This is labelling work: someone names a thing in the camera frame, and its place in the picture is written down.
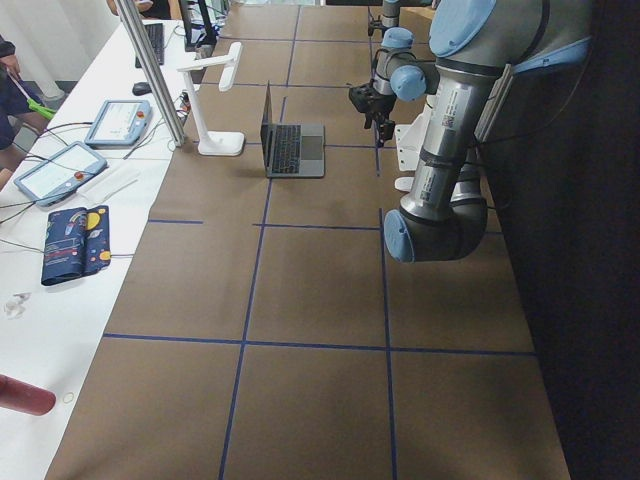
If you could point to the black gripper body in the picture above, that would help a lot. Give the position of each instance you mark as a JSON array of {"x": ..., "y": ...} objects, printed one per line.
[{"x": 376, "y": 106}]

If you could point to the grey laptop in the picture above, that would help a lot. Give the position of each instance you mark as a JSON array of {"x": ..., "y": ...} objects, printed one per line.
[{"x": 291, "y": 150}]

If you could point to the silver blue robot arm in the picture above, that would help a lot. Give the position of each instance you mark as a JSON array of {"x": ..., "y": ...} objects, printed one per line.
[
  {"x": 443, "y": 216},
  {"x": 390, "y": 13}
]

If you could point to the black desk mouse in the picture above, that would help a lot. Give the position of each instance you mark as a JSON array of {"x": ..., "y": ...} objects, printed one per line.
[{"x": 141, "y": 88}]

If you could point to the black monitor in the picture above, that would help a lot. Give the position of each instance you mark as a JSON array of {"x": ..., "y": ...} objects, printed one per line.
[{"x": 199, "y": 24}]

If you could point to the near orange black usb hub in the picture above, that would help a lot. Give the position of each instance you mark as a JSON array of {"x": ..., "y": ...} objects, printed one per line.
[{"x": 184, "y": 103}]

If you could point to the black keyboard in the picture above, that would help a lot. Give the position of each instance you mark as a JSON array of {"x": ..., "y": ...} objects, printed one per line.
[{"x": 155, "y": 34}]

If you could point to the far grey teach pendant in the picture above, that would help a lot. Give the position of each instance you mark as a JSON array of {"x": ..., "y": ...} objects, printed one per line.
[{"x": 119, "y": 124}]

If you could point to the grey teach pendant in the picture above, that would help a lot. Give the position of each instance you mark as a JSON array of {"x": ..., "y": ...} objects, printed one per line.
[
  {"x": 58, "y": 177},
  {"x": 119, "y": 124}
]

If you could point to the near grey teach pendant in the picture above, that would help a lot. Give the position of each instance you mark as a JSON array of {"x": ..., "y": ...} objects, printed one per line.
[{"x": 58, "y": 177}]

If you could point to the dark blue patterned pouch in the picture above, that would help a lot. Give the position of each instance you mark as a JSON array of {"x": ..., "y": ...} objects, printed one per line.
[{"x": 77, "y": 244}]

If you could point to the seated person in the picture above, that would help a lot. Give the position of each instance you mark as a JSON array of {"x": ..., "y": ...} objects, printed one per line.
[{"x": 14, "y": 103}]

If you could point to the red cylindrical bottle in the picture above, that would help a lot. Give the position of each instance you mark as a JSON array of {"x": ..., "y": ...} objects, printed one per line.
[{"x": 25, "y": 398}]

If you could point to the aluminium frame post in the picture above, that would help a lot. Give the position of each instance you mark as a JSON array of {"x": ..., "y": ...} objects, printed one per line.
[{"x": 133, "y": 24}]

